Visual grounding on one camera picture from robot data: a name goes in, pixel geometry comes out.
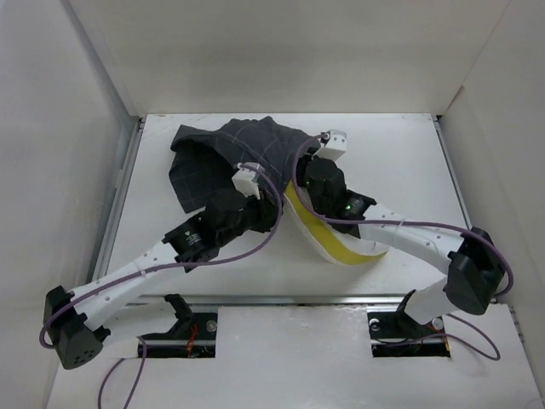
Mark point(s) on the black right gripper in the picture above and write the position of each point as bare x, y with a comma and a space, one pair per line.
302, 164

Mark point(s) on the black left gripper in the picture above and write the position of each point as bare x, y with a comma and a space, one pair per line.
255, 204

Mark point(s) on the dark grey checked pillowcase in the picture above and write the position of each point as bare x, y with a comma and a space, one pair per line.
205, 160

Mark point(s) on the white pillow with yellow band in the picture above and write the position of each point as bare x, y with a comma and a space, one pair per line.
330, 244

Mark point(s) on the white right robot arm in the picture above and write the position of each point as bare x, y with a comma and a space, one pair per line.
350, 228

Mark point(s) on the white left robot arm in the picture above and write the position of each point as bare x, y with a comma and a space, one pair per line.
77, 323

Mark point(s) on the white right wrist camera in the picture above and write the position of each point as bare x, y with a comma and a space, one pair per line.
333, 144

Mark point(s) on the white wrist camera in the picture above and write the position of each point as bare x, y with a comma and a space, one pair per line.
333, 144
245, 180

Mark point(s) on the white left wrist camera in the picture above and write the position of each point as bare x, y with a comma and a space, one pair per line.
245, 180

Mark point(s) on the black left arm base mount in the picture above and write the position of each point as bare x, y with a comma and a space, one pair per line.
192, 336

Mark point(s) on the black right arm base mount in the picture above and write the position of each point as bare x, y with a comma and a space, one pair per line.
393, 334

